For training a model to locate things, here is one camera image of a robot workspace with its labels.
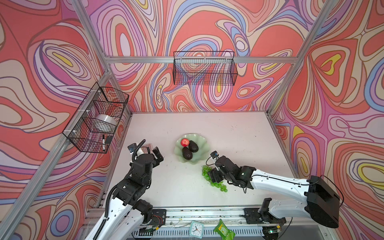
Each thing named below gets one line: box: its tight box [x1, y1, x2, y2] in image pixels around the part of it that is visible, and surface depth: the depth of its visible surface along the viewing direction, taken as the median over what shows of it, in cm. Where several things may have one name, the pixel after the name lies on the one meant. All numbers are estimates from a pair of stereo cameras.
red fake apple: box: [180, 138, 190, 147], surface depth 95 cm
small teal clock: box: [189, 220, 204, 239], surface depth 70 cm
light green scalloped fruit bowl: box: [174, 133, 210, 164], surface depth 98 cm
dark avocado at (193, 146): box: [188, 140, 199, 153], surface depth 98 cm
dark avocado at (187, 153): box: [182, 147, 193, 160], surface depth 93 cm
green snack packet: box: [213, 218, 236, 240], surface depth 70 cm
